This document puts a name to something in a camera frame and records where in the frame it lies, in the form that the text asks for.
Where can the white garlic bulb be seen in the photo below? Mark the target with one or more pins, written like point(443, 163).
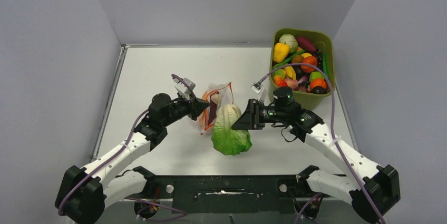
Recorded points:
point(216, 98)

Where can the orange tangerine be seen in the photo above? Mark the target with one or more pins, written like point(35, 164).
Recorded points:
point(309, 64)

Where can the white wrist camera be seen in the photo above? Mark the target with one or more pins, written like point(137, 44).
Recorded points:
point(185, 88)
point(257, 87)

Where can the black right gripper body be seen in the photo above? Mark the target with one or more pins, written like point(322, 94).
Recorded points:
point(272, 114)

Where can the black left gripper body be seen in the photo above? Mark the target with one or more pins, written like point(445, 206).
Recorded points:
point(181, 109)

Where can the clear orange zip top bag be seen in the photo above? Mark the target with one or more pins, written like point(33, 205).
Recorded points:
point(226, 92)

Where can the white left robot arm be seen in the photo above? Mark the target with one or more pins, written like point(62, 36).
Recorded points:
point(86, 192)

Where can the pale green cabbage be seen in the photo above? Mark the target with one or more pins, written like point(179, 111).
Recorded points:
point(289, 40)

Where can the yellow bell pepper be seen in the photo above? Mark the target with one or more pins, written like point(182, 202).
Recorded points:
point(281, 51)

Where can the black mounting base plate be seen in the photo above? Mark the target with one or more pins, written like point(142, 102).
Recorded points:
point(229, 194)

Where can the purple sweet potato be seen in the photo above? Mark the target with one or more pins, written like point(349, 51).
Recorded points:
point(306, 44)

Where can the orange round fruit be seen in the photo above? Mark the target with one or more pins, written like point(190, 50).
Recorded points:
point(318, 82)

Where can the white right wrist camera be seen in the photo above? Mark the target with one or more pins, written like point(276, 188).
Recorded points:
point(257, 87)

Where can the green white lettuce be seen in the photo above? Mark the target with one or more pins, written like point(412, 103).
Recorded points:
point(226, 140)

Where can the pink peach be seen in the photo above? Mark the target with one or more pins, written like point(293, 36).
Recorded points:
point(292, 83)

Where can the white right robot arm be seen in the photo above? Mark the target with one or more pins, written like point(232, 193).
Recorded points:
point(371, 189)

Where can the green chili pepper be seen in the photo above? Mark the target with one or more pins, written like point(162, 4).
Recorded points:
point(324, 64)

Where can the red orange fruit slice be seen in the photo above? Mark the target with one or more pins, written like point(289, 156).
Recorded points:
point(208, 117)

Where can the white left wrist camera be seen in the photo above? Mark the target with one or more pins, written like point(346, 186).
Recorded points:
point(185, 88)

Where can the dark round plum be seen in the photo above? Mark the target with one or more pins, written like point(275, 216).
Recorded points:
point(318, 90)

